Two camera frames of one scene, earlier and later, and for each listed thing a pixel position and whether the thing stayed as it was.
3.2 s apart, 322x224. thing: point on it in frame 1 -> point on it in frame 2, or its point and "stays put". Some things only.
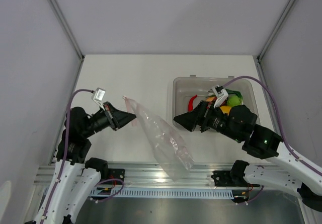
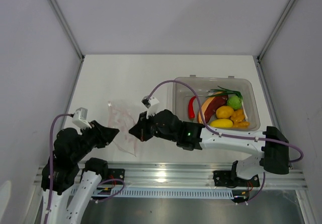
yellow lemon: x=226 y=109 stays put
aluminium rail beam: x=148 y=173 stays put
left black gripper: x=117 y=119 -> x=104 y=135
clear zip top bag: x=169 y=149 -> x=122 y=120
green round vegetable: x=233 y=100 stays put
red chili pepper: x=190 y=103 stays put
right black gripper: x=200 y=116 -> x=140 y=130
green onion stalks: x=231 y=92 stays put
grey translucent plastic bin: x=184 y=88 stays put
